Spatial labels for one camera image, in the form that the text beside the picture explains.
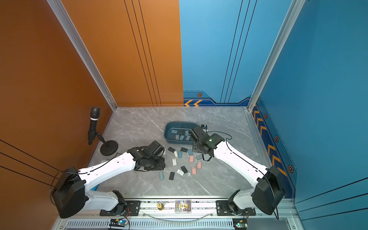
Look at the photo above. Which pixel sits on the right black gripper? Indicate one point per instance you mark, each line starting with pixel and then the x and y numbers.
pixel 194 147

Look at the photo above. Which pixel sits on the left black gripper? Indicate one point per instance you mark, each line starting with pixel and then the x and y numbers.
pixel 162 166

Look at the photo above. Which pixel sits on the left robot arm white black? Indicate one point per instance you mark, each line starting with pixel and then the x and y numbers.
pixel 74 190

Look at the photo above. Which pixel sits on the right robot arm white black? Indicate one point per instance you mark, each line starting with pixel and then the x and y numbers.
pixel 268 186

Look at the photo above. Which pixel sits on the black eraser bottom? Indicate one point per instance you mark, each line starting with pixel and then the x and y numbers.
pixel 171 176

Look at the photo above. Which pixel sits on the white eraser low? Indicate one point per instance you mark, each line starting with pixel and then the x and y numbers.
pixel 180 172

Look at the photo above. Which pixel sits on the teal plastic storage box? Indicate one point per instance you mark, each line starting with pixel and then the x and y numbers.
pixel 178 125

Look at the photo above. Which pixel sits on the black eraser centre low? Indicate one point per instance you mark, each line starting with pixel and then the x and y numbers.
pixel 183 168

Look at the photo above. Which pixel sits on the black round microphone base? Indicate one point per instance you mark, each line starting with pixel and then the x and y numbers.
pixel 109 147

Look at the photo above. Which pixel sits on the left green circuit board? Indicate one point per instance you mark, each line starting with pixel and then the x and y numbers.
pixel 119 224

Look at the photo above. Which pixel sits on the green circuit board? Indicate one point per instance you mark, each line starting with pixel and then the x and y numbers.
pixel 119 224
pixel 240 224

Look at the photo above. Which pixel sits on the black microphone on stand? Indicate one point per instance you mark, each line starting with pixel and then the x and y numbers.
pixel 92 132

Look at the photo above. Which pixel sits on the right green circuit board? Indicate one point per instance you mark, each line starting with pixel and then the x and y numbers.
pixel 240 224

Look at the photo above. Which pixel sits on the brass knob on rail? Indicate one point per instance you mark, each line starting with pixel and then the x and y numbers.
pixel 160 206

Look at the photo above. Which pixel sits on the aluminium front rail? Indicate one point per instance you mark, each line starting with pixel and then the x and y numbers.
pixel 206 207

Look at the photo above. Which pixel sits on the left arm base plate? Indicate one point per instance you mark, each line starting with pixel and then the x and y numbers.
pixel 129 208

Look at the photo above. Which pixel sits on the colourful card on rail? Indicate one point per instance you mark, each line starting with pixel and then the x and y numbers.
pixel 183 206

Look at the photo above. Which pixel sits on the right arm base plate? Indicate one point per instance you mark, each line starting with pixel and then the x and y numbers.
pixel 224 208

